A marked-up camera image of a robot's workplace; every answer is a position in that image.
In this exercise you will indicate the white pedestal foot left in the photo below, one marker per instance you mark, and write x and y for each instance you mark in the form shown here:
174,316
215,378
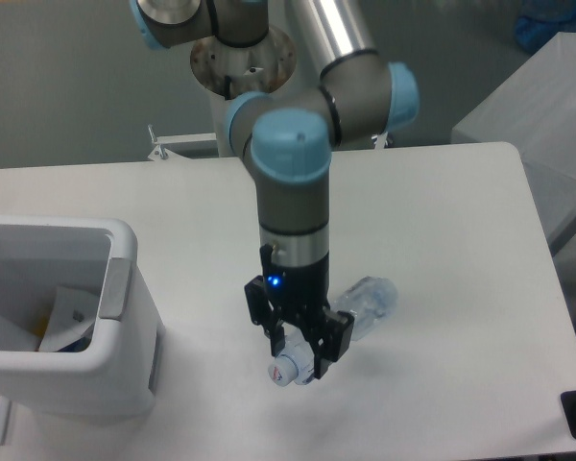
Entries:
194,146

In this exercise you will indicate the clear plastic water bottle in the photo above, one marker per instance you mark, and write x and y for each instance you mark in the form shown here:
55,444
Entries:
370,301

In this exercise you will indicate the blue plastic bag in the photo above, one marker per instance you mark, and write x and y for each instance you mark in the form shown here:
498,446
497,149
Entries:
539,21

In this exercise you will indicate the white pedestal foot right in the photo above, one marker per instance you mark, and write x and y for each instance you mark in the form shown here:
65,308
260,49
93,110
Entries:
383,141

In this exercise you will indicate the white paper wrapper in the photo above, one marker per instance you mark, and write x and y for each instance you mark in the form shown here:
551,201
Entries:
74,305

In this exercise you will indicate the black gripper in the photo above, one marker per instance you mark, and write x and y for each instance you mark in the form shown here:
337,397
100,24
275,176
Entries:
298,296

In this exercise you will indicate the grey covered side table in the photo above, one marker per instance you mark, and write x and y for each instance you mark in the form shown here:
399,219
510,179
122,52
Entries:
535,110

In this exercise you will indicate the white trash can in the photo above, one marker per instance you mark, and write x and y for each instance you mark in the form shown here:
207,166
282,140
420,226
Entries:
115,374

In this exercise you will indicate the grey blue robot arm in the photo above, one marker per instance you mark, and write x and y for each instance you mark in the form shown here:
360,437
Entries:
285,145

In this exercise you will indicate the blue yellow trash in bin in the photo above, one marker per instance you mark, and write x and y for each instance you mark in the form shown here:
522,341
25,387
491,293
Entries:
64,336

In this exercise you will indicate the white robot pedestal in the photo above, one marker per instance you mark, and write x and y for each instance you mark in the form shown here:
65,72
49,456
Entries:
225,73

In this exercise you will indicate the white pedestal foot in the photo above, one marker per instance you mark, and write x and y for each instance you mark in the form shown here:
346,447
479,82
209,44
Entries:
383,141
194,146

